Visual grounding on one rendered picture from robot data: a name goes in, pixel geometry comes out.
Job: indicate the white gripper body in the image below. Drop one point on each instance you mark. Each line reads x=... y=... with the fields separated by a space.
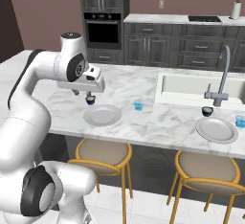
x=92 y=85

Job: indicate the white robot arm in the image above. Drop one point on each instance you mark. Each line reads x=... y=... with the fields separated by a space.
x=25 y=122

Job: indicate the dark yogurt container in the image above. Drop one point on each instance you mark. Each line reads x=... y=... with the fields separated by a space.
x=207 y=111
x=91 y=100

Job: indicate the grey round plate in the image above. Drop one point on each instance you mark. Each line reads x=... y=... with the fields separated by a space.
x=102 y=115
x=217 y=130

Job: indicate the black built-in oven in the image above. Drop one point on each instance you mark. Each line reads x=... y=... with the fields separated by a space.
x=102 y=31

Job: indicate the yellow bar stool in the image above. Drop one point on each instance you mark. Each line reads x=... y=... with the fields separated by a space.
x=103 y=152
x=207 y=170

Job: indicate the dark grey base cupboards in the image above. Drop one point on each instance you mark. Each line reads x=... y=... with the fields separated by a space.
x=178 y=47

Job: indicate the white sink basin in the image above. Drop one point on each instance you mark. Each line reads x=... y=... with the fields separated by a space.
x=188 y=87

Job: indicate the grey sink tap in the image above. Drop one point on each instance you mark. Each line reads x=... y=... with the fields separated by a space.
x=220 y=97

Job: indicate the black hob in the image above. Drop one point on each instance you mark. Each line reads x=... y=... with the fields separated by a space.
x=204 y=18

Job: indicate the white paper towel roll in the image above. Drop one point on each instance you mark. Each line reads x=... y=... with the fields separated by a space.
x=236 y=10

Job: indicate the white wall socket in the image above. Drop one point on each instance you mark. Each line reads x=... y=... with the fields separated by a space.
x=161 y=4

